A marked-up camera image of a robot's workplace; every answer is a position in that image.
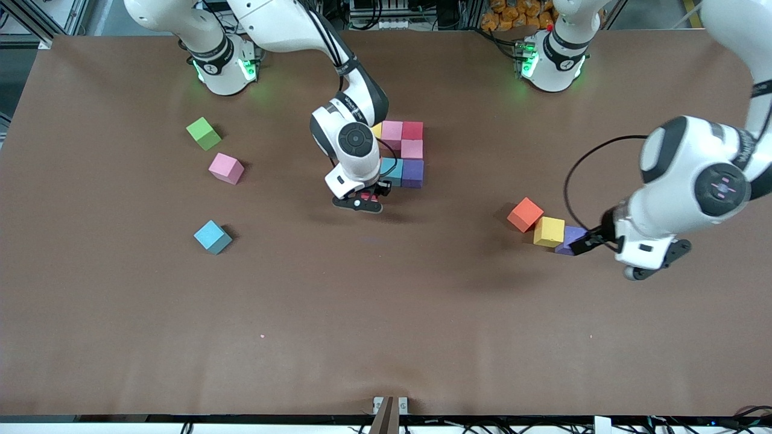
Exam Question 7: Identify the purple foam cube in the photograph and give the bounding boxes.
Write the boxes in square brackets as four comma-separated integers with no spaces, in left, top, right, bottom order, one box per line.
[402,159,425,189]
[554,226,589,257]

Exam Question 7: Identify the orange foam cube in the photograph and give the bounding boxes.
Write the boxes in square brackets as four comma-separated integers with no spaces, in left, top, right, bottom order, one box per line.
[506,197,545,233]

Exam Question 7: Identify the green foam cube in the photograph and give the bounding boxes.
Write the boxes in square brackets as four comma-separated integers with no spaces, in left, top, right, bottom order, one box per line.
[186,116,223,151]

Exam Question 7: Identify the pile of orange fruit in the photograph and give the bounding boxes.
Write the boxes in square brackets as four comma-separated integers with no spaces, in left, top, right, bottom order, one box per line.
[481,0,558,32]

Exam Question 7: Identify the grey metal table bracket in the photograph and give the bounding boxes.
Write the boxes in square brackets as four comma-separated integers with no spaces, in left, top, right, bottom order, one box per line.
[373,396,409,415]

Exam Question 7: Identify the brown upright post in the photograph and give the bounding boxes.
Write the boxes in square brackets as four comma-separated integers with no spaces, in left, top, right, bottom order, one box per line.
[369,396,400,434]

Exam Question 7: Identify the aluminium frame profile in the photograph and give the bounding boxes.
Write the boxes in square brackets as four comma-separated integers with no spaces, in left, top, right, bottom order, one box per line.
[0,0,91,50]

